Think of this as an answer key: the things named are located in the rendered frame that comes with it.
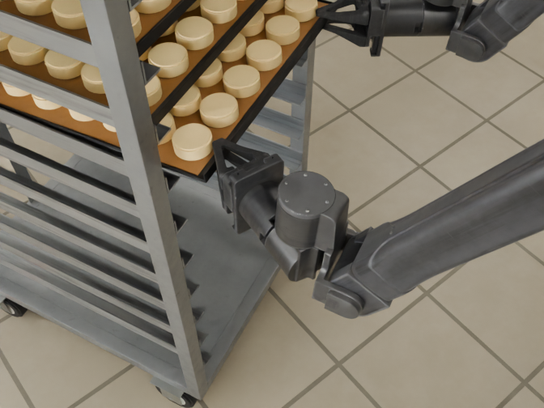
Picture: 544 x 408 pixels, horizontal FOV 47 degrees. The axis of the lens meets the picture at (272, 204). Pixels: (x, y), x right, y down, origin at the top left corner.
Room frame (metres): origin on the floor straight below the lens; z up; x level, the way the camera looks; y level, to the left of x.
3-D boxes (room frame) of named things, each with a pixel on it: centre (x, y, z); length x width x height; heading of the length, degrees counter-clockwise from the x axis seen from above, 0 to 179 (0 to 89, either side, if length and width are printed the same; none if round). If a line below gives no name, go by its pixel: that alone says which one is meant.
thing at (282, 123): (1.01, 0.23, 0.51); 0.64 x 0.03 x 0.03; 62
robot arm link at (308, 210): (0.37, -0.06, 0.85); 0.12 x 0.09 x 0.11; 64
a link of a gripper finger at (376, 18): (0.80, -0.11, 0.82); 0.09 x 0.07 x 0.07; 92
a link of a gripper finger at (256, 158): (0.50, 0.04, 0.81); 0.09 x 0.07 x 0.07; 33
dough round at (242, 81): (0.65, 0.04, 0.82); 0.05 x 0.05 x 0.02
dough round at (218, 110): (0.60, 0.07, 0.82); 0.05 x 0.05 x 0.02
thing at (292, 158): (1.01, 0.23, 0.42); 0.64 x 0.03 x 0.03; 62
